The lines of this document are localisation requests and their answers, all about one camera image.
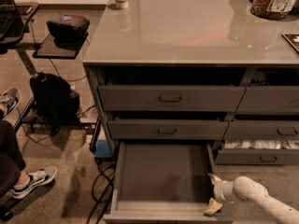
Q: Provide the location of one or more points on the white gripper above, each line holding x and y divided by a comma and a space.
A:
220, 190

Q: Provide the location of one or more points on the grey drawer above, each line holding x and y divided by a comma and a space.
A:
277, 99
163, 183
170, 98
260, 152
168, 125
262, 130

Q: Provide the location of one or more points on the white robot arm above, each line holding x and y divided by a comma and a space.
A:
247, 190

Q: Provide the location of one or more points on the grey drawer cabinet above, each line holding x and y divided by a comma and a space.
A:
190, 42

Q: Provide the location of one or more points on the blue power box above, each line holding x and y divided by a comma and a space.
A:
102, 150

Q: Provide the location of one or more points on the dark booklet on counter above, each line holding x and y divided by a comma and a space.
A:
293, 40

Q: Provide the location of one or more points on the grey sneaker lower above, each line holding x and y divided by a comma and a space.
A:
34, 179

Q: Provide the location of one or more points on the grey sneaker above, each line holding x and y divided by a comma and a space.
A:
9, 100
34, 179

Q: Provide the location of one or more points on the black backpack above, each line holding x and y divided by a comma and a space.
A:
57, 102

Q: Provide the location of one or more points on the jar of nuts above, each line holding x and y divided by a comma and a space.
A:
272, 9

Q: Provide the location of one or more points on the person leg dark trousers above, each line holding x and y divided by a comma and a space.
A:
12, 164

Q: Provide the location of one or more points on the black device on shelf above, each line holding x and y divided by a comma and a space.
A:
66, 27

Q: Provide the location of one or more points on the black desk stand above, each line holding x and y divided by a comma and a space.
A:
13, 40

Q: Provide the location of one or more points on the grey sneaker upper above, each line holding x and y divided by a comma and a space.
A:
9, 100

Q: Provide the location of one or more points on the black laptop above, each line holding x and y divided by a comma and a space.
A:
8, 14

